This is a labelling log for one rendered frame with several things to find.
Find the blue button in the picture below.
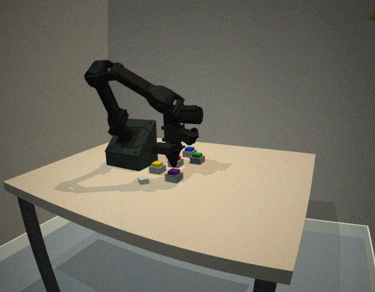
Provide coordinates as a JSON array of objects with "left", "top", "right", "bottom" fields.
[{"left": 183, "top": 147, "right": 197, "bottom": 158}]

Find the yellow button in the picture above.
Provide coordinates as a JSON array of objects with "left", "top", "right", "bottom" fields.
[{"left": 149, "top": 161, "right": 166, "bottom": 175}]

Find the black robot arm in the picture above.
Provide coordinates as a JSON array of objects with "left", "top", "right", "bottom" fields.
[{"left": 84, "top": 60, "right": 203, "bottom": 145}]

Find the green button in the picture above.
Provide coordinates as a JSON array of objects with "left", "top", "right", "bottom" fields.
[{"left": 190, "top": 152, "right": 205, "bottom": 165}]

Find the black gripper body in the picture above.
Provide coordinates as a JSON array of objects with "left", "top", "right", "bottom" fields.
[{"left": 152, "top": 123, "right": 182, "bottom": 155}]

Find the red button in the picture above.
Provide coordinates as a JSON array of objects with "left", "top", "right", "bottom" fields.
[{"left": 167, "top": 156, "right": 184, "bottom": 168}]

